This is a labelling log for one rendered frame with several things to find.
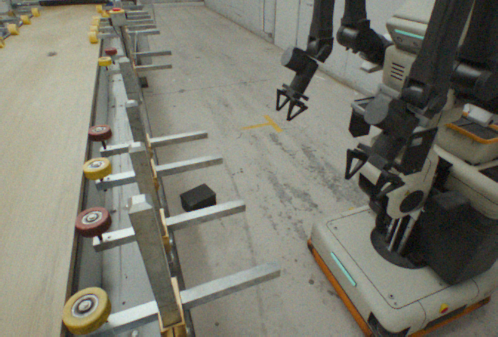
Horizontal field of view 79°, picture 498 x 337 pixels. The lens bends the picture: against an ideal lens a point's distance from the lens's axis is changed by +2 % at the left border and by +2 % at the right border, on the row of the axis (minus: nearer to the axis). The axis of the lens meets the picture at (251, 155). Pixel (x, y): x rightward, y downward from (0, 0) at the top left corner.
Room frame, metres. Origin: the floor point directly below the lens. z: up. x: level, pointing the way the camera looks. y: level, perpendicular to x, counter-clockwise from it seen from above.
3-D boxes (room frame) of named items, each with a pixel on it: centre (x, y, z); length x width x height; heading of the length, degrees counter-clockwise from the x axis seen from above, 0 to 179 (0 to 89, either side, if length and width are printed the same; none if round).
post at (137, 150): (0.57, 0.26, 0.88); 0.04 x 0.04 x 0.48; 21
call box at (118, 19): (1.73, 0.70, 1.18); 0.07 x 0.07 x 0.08; 21
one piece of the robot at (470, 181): (1.02, -0.82, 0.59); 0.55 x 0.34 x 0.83; 21
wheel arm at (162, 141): (1.09, 0.40, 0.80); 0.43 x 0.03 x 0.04; 111
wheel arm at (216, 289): (0.39, 0.14, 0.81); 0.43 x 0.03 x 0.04; 111
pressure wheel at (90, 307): (0.32, 0.32, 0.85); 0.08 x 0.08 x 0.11
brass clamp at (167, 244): (0.59, 0.27, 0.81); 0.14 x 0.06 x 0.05; 21
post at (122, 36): (1.72, 0.70, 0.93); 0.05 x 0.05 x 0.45; 21
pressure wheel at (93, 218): (0.55, 0.41, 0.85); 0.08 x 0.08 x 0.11
